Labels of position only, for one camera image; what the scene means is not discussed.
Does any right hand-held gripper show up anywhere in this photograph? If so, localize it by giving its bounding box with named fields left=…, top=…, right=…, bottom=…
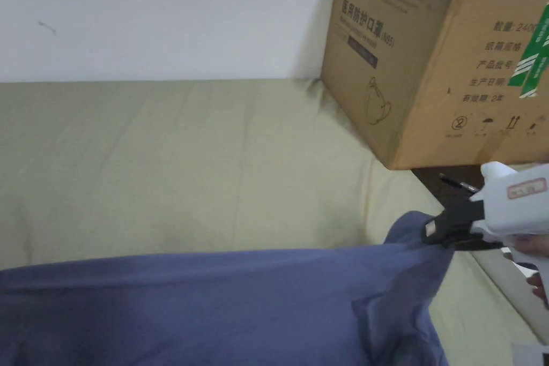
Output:
left=421, top=161, right=549, bottom=283

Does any dark blue garment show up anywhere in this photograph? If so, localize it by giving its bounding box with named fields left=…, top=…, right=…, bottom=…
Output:
left=0, top=210, right=456, bottom=366

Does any person's right hand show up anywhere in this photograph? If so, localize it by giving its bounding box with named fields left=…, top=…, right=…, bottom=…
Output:
left=512, top=235, right=549, bottom=303

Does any dark wooden table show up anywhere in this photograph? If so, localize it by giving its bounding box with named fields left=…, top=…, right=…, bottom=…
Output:
left=411, top=165, right=486, bottom=213

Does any black pen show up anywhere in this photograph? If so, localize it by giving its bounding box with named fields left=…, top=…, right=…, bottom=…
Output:
left=438, top=173, right=479, bottom=193

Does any brown cardboard carton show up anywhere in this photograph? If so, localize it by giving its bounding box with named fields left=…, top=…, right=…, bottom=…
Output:
left=321, top=0, right=549, bottom=171

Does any bed with pale green sheet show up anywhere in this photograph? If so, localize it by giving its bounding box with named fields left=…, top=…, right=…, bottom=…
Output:
left=0, top=78, right=549, bottom=366

